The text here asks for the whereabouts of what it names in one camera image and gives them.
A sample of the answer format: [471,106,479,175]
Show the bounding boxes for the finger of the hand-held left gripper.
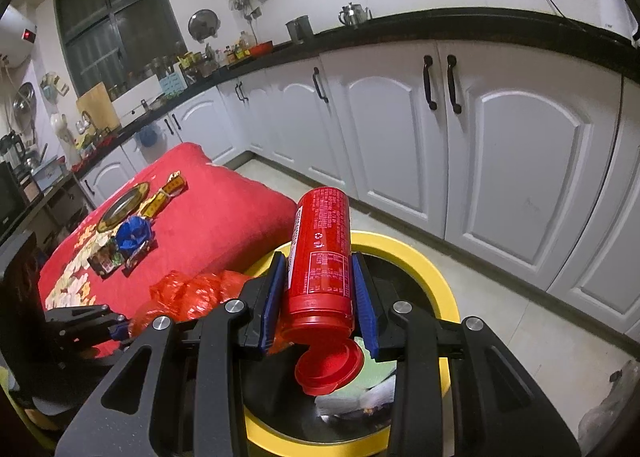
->
[52,322,136,365]
[44,303,126,333]

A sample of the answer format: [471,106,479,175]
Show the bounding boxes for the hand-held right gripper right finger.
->
[350,252,583,457]

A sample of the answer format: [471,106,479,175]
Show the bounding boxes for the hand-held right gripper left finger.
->
[54,252,288,457]

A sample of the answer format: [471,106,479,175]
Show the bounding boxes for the dark colourful snack packet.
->
[87,243,125,279]

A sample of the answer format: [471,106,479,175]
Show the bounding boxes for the red canister with lid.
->
[277,187,365,397]

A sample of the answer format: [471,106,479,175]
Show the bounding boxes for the yellow rimmed black bin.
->
[235,231,460,457]

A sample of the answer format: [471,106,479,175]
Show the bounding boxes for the red plastic bag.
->
[127,271,253,338]

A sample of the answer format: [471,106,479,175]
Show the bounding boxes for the white plastic bag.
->
[314,379,396,425]

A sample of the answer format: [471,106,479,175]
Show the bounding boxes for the blue plastic bag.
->
[115,217,157,254]

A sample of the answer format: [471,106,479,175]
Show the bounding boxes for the long yellow snack wrapper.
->
[140,191,171,220]

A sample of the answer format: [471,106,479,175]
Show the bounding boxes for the red floral blanket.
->
[37,142,301,363]

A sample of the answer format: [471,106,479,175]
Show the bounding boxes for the black microwave oven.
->
[0,162,28,238]

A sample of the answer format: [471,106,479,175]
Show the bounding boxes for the wooden side shelf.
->
[20,172,96,248]

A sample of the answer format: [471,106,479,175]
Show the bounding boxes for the round metal tray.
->
[96,182,151,233]

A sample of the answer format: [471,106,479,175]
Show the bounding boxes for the black blender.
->
[0,132,28,172]

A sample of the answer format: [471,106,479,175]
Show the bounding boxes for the white rounded bottle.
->
[50,113,71,158]

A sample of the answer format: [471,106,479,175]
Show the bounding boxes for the metal colander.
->
[12,83,37,120]

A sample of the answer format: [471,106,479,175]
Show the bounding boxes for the wooden cutting board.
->
[76,82,121,135]

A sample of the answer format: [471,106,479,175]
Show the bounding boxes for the white box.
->
[114,74,173,115]

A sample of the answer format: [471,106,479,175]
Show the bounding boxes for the light blue knife holder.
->
[159,71,188,96]

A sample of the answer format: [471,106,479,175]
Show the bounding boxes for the row of condiment bottles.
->
[217,32,258,65]

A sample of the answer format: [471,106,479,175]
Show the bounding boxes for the row of windowsill jars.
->
[107,54,188,98]

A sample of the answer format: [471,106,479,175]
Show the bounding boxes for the white water heater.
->
[0,4,40,68]

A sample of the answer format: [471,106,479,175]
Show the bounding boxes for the clear plastic bag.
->
[577,359,640,443]

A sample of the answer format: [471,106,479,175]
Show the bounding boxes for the grey metal mug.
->
[286,16,315,45]

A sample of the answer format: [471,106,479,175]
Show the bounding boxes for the metal pot lid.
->
[188,8,221,42]

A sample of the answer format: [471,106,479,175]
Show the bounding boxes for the dark framed window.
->
[54,0,182,95]

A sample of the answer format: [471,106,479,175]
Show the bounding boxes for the metal teapot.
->
[338,2,372,28]

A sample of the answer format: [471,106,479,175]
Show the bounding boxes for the black countertop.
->
[70,7,640,175]

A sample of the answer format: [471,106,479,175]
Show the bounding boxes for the white electric kettle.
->
[590,0,640,45]

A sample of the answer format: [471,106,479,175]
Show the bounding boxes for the wall organiser with items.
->
[40,72,68,100]

